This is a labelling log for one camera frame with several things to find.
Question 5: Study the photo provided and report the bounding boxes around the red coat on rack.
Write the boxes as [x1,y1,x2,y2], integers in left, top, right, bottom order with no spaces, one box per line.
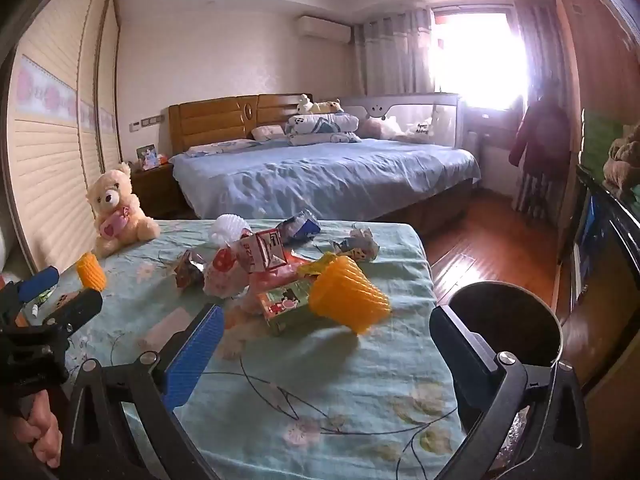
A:
[512,2,557,218]

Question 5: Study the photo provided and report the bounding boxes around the teal floral bed sheet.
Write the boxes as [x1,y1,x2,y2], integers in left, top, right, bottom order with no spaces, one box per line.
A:
[30,217,471,480]

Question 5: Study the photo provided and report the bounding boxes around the flat blue print pillow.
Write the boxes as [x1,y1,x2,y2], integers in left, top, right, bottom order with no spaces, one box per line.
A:
[185,140,261,156]

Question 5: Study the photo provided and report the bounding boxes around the green red juice box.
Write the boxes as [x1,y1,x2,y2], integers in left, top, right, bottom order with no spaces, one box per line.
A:
[256,280,321,337]

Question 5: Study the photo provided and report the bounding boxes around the pink pillow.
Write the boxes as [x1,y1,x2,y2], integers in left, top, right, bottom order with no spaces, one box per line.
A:
[251,124,288,142]

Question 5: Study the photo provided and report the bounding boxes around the grey bed guard rail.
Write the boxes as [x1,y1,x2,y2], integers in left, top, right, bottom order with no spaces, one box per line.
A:
[340,92,463,148]

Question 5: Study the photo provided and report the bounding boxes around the dark foil snack packet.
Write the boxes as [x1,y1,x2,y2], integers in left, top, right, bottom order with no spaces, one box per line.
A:
[172,249,207,291]

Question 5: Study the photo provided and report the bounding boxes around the yellow silver wrapper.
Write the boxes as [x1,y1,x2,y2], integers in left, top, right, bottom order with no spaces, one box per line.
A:
[331,226,381,262]

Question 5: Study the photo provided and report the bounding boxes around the wooden nightstand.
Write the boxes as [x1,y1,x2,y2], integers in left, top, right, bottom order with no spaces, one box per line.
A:
[130,162,188,221]

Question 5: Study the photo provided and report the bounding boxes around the photo frame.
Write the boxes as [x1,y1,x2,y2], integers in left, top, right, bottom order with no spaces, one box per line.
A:
[136,144,160,171]

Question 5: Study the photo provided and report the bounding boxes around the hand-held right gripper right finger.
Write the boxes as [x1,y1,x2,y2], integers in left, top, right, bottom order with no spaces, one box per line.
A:
[430,305,593,480]

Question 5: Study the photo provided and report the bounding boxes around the window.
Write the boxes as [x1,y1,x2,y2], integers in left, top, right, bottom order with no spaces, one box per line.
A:
[430,5,526,111]

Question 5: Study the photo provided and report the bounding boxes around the pink plush toy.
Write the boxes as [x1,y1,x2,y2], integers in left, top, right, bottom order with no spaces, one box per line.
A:
[360,115,401,139]

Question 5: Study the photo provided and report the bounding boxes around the red white carton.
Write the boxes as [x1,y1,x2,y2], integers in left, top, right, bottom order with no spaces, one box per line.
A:
[239,227,288,273]

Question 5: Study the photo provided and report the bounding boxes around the grey curtain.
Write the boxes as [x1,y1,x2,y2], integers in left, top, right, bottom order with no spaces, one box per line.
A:
[352,10,433,96]

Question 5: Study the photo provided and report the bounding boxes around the white sliding wardrobe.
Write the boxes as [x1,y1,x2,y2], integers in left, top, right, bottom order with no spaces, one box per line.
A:
[0,0,121,278]

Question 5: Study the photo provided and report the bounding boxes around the blue white wrapper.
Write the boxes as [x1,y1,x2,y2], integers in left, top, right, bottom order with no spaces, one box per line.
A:
[276,208,322,246]

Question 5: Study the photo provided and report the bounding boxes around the large orange ribbed cup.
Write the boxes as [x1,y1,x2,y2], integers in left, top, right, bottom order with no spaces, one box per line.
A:
[306,255,392,336]

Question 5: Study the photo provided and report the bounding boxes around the person's left hand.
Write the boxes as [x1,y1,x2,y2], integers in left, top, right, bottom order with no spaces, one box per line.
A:
[20,394,64,468]

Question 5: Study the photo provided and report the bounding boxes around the brown plush toy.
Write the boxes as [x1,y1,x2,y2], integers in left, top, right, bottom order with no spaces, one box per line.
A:
[602,125,640,201]

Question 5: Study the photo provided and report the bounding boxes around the white air conditioner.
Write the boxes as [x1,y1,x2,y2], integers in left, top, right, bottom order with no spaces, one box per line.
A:
[297,16,352,43]

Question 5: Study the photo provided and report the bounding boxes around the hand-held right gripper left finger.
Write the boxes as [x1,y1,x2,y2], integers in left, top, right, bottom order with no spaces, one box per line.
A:
[62,304,226,480]

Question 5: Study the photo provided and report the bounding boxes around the bed with blue sheet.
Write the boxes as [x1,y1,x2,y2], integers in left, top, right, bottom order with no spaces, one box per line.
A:
[170,137,482,226]

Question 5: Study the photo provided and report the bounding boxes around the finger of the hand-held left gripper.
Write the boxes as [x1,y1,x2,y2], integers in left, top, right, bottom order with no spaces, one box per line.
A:
[42,287,104,333]
[12,266,61,306]

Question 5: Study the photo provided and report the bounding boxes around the wooden headboard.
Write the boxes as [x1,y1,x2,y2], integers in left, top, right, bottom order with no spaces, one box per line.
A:
[168,93,314,156]

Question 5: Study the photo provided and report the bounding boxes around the tall wooden cabinet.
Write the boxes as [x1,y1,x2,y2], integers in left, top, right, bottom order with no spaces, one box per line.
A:
[545,0,640,261]

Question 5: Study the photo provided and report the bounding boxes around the cartoon print pillow stack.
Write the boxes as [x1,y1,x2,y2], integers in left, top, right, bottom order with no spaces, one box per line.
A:
[285,112,363,146]

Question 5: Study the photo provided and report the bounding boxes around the yellow plastic wrapper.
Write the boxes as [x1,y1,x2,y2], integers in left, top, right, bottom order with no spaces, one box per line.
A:
[297,251,341,277]

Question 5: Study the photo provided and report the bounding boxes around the desk under window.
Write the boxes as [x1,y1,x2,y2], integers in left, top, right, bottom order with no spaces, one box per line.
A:
[462,110,521,157]

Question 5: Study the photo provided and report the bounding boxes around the dark red coat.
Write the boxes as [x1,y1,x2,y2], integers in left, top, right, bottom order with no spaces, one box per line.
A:
[509,95,571,181]

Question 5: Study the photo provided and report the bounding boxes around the cream teddy bear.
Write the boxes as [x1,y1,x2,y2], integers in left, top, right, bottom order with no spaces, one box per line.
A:
[85,162,162,261]

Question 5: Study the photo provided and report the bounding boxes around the pink white wrapper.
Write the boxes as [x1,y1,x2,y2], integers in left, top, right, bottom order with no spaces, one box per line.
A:
[202,246,251,302]

